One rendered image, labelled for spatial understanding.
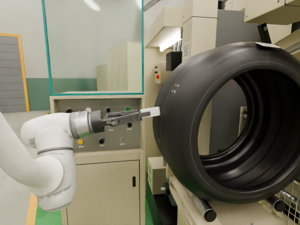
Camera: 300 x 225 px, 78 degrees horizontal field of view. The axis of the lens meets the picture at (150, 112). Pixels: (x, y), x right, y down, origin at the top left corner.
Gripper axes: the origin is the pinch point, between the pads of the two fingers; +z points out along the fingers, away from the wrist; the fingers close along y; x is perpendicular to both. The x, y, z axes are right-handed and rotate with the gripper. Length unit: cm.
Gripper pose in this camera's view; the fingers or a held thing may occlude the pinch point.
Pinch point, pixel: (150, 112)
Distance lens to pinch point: 65.9
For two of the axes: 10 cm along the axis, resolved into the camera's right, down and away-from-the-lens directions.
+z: 9.7, -1.7, 1.5
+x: 1.4, 9.7, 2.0
